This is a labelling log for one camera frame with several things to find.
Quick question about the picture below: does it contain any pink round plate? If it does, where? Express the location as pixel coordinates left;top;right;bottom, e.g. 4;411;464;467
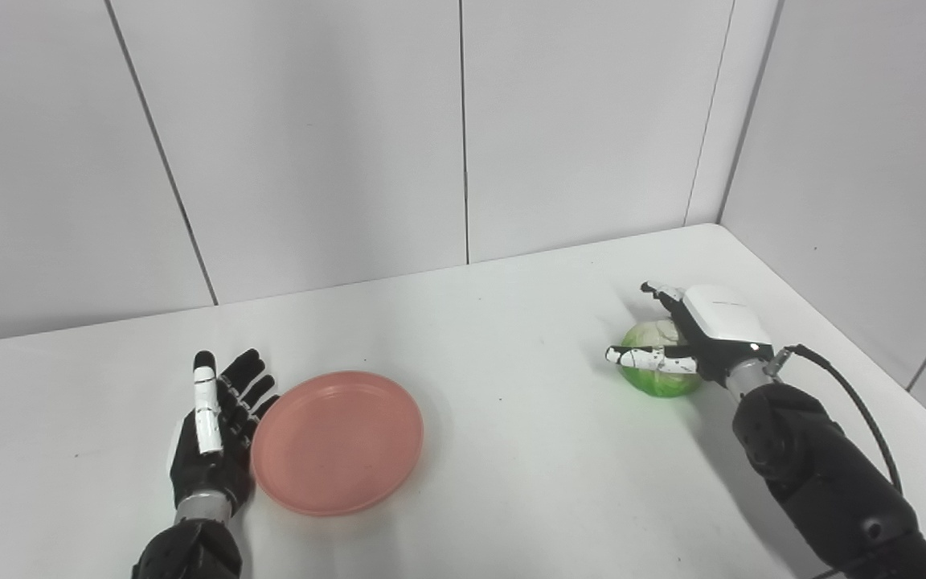
250;370;425;517

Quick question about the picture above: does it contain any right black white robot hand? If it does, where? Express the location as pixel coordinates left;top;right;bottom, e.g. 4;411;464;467
605;281;776;385

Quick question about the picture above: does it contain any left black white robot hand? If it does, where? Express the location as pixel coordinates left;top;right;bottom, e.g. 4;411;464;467
166;348;281;515

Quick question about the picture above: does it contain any green white cabbage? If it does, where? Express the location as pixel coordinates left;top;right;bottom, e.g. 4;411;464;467
617;318;706;400

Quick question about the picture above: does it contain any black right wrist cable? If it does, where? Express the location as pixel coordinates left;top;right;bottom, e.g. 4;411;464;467
767;343;906;496

